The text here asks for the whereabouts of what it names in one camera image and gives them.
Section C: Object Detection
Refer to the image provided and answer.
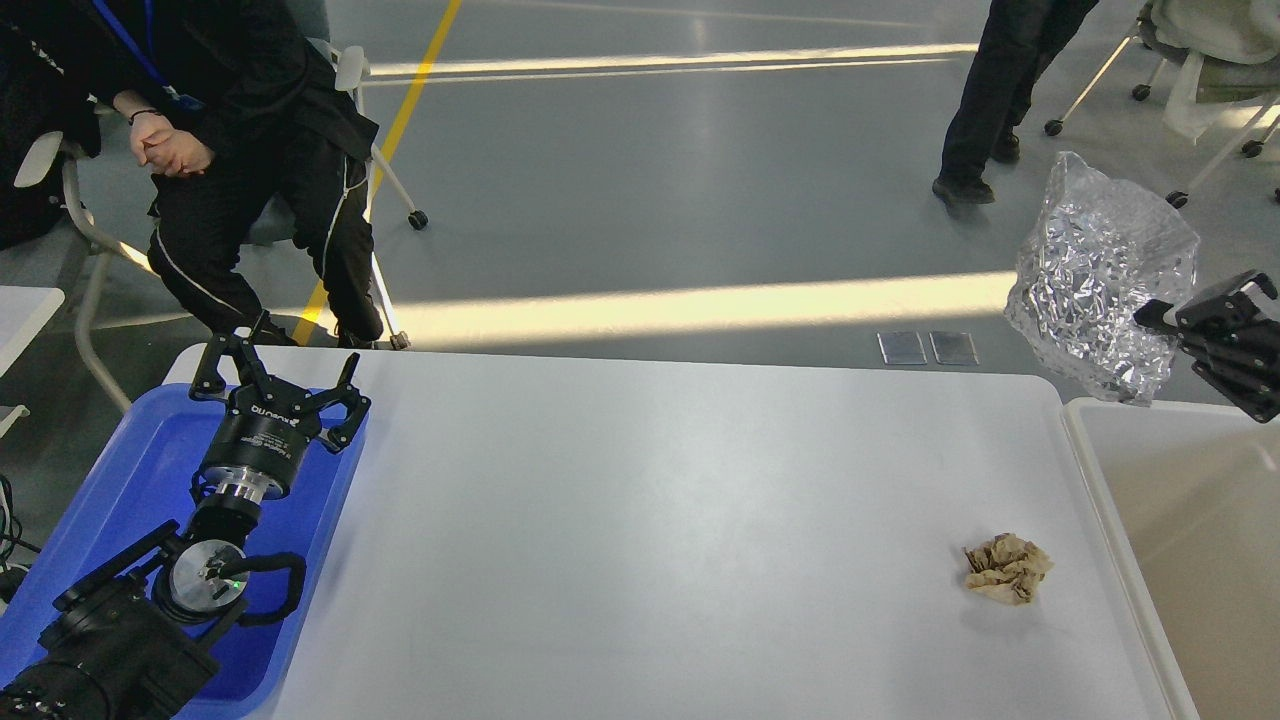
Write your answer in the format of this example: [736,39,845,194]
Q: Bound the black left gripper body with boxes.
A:
[189,384,321,505]

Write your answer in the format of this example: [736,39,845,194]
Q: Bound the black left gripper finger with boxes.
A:
[300,355,371,457]
[189,315,273,406]

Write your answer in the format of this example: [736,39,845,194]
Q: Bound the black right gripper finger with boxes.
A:
[1133,270,1277,351]
[1180,341,1279,423]

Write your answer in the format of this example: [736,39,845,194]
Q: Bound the silver foil bag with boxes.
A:
[1004,151,1201,407]

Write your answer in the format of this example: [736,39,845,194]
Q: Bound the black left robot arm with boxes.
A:
[3,328,372,719]

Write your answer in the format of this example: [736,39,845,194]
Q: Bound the white plastic bin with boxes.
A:
[1064,398,1279,719]

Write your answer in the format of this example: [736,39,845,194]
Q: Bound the blue plastic tray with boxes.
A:
[1,384,366,719]

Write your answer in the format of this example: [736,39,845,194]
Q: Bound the white side table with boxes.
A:
[1,284,65,375]

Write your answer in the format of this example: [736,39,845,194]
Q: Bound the seated person in black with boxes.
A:
[3,1,384,348]

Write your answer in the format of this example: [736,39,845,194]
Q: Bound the white rolling chair right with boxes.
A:
[1043,1,1279,209]

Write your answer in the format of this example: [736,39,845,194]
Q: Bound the right metal floor plate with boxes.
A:
[929,331,980,366]

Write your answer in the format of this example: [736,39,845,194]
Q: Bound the metal floor plate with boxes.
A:
[876,331,929,366]
[929,331,980,366]

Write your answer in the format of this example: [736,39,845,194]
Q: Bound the crumpled brown paper ball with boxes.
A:
[963,533,1055,606]

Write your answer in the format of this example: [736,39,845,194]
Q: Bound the left metal floor plate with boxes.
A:
[876,331,929,366]

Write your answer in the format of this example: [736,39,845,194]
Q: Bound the walking person dark trousers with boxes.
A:
[932,1,1098,206]

